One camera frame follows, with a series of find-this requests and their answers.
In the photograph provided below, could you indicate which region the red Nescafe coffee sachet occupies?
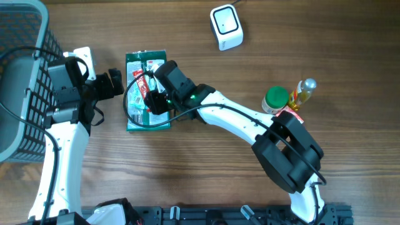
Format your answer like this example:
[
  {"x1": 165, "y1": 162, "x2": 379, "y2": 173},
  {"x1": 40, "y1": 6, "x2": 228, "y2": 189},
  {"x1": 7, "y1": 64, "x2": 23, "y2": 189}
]
[{"x1": 131, "y1": 75, "x2": 150, "y2": 109}]

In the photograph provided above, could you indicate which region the mint green wipes packet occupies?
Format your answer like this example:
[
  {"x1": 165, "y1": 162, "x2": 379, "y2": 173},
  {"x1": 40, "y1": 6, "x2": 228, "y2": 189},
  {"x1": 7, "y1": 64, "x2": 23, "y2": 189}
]
[{"x1": 127, "y1": 75, "x2": 158, "y2": 109}]

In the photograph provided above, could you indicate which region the green 3M gloves packet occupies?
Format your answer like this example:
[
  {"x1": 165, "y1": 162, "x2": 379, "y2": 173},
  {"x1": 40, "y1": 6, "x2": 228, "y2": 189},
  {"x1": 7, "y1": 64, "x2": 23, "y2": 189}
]
[{"x1": 126, "y1": 50, "x2": 170, "y2": 131}]

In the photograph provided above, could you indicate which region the green lid stock jar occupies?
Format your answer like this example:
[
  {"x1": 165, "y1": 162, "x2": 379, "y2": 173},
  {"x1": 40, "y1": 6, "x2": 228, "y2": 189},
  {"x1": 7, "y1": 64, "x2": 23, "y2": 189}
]
[{"x1": 262, "y1": 86, "x2": 289, "y2": 114}]

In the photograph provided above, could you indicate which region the orange white tissue pack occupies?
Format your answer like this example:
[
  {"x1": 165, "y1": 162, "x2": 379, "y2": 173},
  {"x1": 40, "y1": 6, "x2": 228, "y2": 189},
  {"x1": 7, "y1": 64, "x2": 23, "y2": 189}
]
[{"x1": 275, "y1": 106, "x2": 304, "y2": 124}]

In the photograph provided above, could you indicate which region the yellow dish soap bottle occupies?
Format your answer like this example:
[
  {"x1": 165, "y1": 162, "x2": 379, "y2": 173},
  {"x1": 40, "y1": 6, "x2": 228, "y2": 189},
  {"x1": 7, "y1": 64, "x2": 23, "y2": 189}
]
[{"x1": 287, "y1": 78, "x2": 317, "y2": 111}]

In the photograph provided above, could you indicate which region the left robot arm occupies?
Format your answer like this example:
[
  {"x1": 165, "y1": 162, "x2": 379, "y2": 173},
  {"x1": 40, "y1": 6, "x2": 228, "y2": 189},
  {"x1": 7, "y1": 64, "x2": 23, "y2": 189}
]
[{"x1": 28, "y1": 56, "x2": 124, "y2": 224}]

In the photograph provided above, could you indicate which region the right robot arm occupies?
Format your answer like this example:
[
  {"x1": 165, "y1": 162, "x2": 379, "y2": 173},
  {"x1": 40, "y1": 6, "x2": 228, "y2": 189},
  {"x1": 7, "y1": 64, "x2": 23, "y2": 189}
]
[{"x1": 144, "y1": 61, "x2": 326, "y2": 224}]

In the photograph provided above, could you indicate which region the white barcode scanner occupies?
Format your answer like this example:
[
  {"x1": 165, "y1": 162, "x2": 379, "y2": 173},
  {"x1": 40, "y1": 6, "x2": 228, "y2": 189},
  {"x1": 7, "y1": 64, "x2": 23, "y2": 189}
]
[{"x1": 210, "y1": 4, "x2": 244, "y2": 51}]

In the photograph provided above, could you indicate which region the grey plastic mesh basket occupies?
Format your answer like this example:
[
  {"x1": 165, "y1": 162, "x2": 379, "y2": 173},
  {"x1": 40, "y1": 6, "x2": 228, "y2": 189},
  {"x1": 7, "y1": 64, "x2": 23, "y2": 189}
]
[{"x1": 1, "y1": 0, "x2": 63, "y2": 163}]

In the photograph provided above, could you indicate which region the left camera black cable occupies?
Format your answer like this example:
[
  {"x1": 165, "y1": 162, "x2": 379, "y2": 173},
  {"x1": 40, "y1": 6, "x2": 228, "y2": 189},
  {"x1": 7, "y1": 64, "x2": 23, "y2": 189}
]
[{"x1": 0, "y1": 46, "x2": 66, "y2": 225}]

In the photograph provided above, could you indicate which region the camera black cable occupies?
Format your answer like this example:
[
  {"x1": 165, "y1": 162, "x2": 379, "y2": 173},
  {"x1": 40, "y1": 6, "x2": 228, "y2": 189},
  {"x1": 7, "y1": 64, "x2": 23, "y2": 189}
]
[
  {"x1": 122, "y1": 71, "x2": 328, "y2": 219},
  {"x1": 0, "y1": 46, "x2": 66, "y2": 225}
]

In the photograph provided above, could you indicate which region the right camera black cable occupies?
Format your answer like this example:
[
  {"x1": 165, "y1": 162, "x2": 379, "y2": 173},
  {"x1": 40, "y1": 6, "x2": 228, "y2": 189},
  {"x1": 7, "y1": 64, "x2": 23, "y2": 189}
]
[{"x1": 122, "y1": 71, "x2": 328, "y2": 219}]

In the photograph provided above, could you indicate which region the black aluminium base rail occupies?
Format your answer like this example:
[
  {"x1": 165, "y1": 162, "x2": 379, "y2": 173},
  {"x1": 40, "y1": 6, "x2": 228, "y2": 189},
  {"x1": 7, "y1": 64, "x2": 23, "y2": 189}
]
[{"x1": 134, "y1": 204, "x2": 354, "y2": 225}]

